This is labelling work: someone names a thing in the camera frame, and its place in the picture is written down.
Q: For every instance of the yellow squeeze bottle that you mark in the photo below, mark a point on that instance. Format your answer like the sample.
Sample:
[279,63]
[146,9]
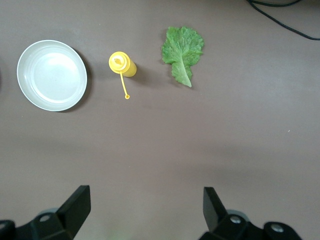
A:
[122,63]

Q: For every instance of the beige round plate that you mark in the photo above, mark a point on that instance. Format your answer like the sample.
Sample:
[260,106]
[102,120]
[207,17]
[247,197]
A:
[52,75]

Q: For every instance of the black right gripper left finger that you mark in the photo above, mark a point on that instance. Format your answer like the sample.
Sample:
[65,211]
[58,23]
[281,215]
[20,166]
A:
[72,210]

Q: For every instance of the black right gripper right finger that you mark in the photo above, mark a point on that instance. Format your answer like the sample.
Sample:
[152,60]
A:
[215,215]

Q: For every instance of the green lettuce leaf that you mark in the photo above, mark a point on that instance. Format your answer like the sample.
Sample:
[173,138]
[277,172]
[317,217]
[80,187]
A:
[182,50]

